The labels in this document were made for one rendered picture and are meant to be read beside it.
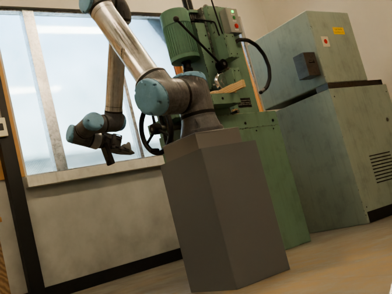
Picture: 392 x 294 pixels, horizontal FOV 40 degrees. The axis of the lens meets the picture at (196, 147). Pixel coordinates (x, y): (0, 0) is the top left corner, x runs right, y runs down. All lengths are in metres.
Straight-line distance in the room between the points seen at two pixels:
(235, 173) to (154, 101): 0.43
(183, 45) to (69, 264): 1.76
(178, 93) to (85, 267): 2.13
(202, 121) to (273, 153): 1.01
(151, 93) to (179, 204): 0.48
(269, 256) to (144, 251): 2.15
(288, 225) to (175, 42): 1.23
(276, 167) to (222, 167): 1.05
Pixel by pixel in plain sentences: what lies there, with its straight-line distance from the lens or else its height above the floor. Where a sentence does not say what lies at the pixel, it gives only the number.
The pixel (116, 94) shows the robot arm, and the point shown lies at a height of 0.96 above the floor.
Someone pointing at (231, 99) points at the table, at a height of 0.86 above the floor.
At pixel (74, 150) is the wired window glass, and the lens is 4.20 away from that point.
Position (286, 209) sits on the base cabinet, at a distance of 3.13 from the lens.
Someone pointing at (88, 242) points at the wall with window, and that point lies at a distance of 4.04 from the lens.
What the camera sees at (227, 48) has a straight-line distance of 3.21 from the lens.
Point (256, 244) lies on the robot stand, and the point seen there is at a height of 0.14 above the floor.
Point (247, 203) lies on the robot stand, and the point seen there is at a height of 0.30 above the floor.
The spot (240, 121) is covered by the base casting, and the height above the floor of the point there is 0.76.
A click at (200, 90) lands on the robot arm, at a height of 0.80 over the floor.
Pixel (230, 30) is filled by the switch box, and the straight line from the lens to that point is 3.33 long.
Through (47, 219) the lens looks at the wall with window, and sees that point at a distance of 3.94.
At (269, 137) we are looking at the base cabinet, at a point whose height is 0.64.
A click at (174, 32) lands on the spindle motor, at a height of 1.36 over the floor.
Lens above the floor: 0.30
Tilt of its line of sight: 7 degrees up
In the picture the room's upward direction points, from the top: 14 degrees counter-clockwise
